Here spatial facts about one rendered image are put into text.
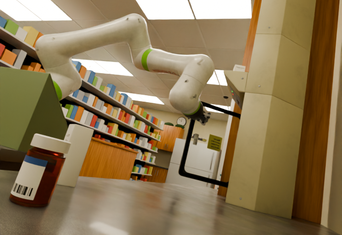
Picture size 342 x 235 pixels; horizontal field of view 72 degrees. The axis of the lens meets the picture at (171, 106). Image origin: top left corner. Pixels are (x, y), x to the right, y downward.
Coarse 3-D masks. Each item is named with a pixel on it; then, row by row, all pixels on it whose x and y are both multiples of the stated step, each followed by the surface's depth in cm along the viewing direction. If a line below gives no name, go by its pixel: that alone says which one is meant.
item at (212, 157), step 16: (208, 112) 125; (208, 128) 124; (224, 128) 126; (192, 144) 120; (208, 144) 122; (224, 144) 124; (192, 160) 118; (208, 160) 120; (224, 160) 123; (208, 176) 119; (224, 176) 121
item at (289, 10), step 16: (272, 0) 114; (288, 0) 112; (304, 0) 117; (272, 16) 111; (288, 16) 110; (304, 16) 115; (256, 32) 111; (272, 32) 108; (288, 32) 109; (304, 32) 114
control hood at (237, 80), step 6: (228, 72) 109; (234, 72) 108; (240, 72) 107; (246, 72) 106; (228, 78) 109; (234, 78) 108; (240, 78) 107; (246, 78) 106; (228, 84) 120; (234, 84) 107; (240, 84) 106; (234, 90) 114; (240, 90) 105; (240, 96) 111; (240, 108) 134
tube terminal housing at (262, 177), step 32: (256, 64) 106; (288, 64) 106; (256, 96) 101; (288, 96) 103; (256, 128) 97; (288, 128) 101; (256, 160) 93; (288, 160) 99; (256, 192) 90; (288, 192) 96
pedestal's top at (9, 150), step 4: (0, 148) 77; (4, 148) 79; (8, 148) 83; (0, 152) 77; (4, 152) 78; (8, 152) 80; (12, 152) 81; (16, 152) 82; (20, 152) 84; (24, 152) 85; (0, 156) 77; (4, 156) 79; (8, 156) 80; (12, 156) 81; (16, 156) 82; (20, 156) 84; (24, 156) 85; (0, 160) 78; (4, 160) 79; (8, 160) 80; (12, 160) 81; (16, 160) 83; (20, 160) 84
